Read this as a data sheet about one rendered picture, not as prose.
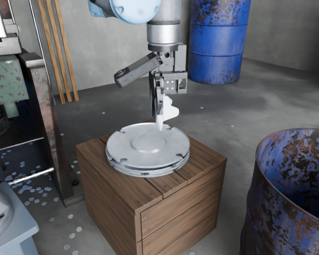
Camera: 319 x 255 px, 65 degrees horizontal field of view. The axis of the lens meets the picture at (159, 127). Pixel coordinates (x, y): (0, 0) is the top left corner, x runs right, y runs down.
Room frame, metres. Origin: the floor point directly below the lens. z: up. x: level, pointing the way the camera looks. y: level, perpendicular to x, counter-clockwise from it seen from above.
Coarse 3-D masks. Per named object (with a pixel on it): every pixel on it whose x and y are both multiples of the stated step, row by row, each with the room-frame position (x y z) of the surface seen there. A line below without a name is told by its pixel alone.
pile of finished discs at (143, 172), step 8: (112, 160) 0.65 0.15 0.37; (184, 160) 0.66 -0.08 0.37; (120, 168) 0.62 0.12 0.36; (128, 168) 0.61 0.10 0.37; (136, 168) 0.61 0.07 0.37; (144, 168) 0.61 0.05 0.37; (152, 168) 0.61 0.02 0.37; (160, 168) 0.61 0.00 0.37; (168, 168) 0.61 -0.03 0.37; (176, 168) 0.63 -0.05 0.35; (136, 176) 0.59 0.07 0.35; (144, 176) 0.59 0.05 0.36; (152, 176) 0.59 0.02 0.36
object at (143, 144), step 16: (128, 128) 0.85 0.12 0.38; (144, 128) 0.85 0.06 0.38; (176, 128) 0.84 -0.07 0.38; (112, 144) 0.74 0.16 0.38; (128, 144) 0.74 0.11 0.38; (144, 144) 0.73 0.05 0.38; (160, 144) 0.73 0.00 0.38; (176, 144) 0.74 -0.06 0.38; (128, 160) 0.64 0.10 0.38; (144, 160) 0.64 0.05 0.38; (160, 160) 0.64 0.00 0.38; (176, 160) 0.63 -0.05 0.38
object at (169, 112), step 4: (164, 96) 0.57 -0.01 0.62; (164, 100) 0.57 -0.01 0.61; (168, 100) 0.57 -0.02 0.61; (164, 104) 0.56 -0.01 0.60; (168, 104) 0.57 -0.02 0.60; (164, 108) 0.56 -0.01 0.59; (168, 108) 0.56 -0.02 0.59; (172, 108) 0.57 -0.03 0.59; (176, 108) 0.57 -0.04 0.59; (156, 112) 0.55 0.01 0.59; (164, 112) 0.56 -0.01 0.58; (168, 112) 0.56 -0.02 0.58; (172, 112) 0.56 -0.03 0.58; (176, 112) 0.57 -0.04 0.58; (156, 116) 0.55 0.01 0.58; (160, 116) 0.55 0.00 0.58; (164, 116) 0.56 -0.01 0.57; (168, 116) 0.56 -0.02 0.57; (172, 116) 0.56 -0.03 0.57; (156, 120) 0.55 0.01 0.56; (160, 120) 0.55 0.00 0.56; (164, 120) 0.56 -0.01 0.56; (156, 124) 0.56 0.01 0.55; (160, 124) 0.55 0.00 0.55; (160, 128) 0.56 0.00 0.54
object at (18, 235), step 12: (12, 192) 0.42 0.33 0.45; (12, 204) 0.38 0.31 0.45; (24, 216) 0.35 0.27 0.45; (12, 228) 0.32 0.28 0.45; (24, 228) 0.32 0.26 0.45; (36, 228) 0.33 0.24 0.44; (0, 240) 0.30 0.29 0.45; (12, 240) 0.30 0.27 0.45; (24, 240) 0.33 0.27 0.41; (0, 252) 0.28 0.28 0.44; (12, 252) 0.30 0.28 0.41; (24, 252) 0.31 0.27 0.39; (36, 252) 0.35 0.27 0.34
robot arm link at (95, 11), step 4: (88, 0) 0.54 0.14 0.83; (88, 4) 0.56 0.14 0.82; (92, 4) 0.51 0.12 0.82; (92, 8) 0.52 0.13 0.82; (96, 8) 0.52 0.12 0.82; (100, 8) 0.52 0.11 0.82; (92, 12) 0.53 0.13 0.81; (96, 12) 0.52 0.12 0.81; (100, 12) 0.52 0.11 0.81; (104, 12) 0.53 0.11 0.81; (96, 16) 0.54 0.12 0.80; (100, 16) 0.54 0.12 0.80; (104, 16) 0.54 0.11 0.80; (108, 16) 0.54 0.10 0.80; (112, 16) 0.54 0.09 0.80
